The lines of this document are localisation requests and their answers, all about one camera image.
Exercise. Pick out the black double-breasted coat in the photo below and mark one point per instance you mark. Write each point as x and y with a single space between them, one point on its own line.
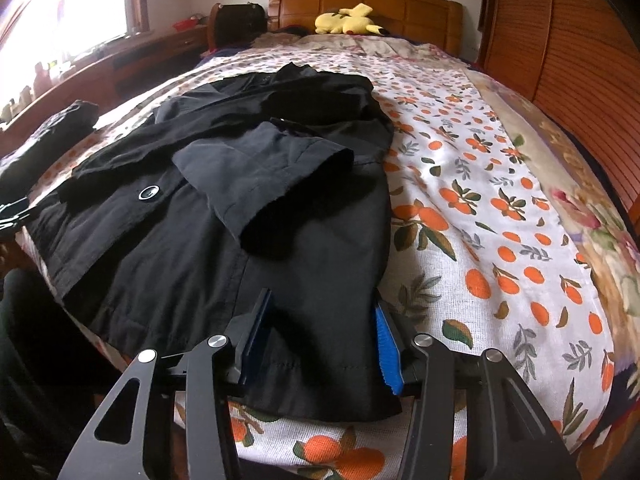
200 240

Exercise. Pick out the yellow plush toy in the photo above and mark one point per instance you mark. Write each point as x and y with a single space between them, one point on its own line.
345 22

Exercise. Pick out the orange print bed sheet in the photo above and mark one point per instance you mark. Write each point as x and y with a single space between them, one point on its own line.
475 170

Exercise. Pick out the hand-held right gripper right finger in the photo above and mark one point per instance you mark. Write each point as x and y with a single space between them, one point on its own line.
390 350

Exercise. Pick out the folded dark clothes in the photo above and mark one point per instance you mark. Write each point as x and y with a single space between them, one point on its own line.
45 145

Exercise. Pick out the wooden slatted wardrobe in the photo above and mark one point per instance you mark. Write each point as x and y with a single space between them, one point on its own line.
575 60

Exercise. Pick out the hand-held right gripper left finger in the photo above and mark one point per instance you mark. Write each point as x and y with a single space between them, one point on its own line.
252 345

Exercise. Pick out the black backpack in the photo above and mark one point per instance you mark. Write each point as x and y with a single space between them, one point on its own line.
237 27

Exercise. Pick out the red bowl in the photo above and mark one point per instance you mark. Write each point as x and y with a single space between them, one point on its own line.
186 25

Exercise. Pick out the floral blanket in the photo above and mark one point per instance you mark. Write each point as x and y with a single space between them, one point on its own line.
575 180

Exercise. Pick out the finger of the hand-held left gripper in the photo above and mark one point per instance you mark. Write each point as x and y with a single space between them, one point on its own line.
17 212

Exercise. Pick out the wooden bed headboard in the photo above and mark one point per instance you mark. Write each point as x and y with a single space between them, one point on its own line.
415 15

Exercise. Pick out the wooden framed window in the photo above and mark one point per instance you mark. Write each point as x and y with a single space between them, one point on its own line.
90 0

